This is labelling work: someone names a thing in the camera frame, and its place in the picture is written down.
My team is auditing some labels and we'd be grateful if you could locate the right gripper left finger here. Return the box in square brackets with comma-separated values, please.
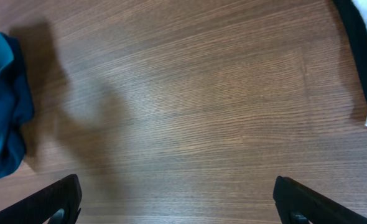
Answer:
[0, 174, 82, 224]

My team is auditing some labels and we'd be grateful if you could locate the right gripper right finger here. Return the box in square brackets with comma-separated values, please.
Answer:
[273, 176, 367, 224]

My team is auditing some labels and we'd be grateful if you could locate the dark blue polo shirt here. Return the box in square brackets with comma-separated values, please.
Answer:
[0, 32, 34, 179]

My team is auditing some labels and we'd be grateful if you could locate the black t-shirt with logo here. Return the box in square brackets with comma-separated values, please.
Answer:
[332, 0, 367, 103]

